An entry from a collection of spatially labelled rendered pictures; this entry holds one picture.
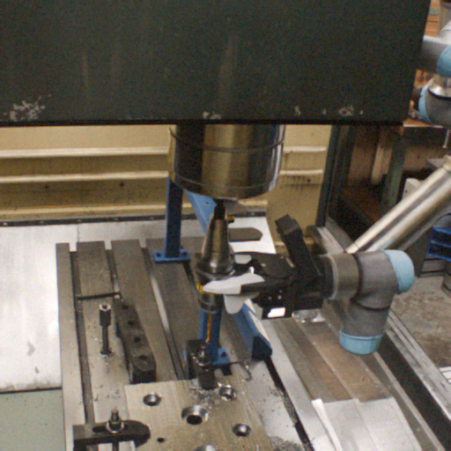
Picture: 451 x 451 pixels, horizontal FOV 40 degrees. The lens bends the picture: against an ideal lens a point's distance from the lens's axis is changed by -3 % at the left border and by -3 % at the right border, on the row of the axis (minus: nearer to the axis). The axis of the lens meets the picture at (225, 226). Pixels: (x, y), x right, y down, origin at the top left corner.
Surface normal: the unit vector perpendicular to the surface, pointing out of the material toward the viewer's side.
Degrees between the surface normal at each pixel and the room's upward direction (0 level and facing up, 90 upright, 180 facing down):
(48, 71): 90
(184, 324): 0
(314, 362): 8
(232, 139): 90
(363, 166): 90
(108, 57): 90
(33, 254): 25
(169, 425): 0
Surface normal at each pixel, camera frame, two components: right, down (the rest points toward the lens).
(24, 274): 0.18, -0.61
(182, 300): 0.08, -0.88
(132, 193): 0.25, 0.47
